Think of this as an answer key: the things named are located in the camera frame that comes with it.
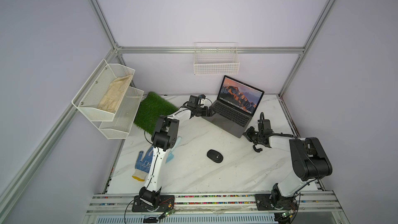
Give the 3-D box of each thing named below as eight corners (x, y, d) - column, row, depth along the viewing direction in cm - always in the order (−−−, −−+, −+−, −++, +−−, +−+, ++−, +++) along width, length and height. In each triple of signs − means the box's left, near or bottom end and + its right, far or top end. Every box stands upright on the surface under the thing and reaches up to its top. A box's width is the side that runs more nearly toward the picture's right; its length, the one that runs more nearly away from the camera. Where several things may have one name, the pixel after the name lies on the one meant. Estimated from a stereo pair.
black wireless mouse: (205, 156, 91) (205, 154, 89) (210, 149, 94) (210, 147, 92) (220, 165, 87) (220, 163, 85) (224, 157, 90) (225, 156, 88)
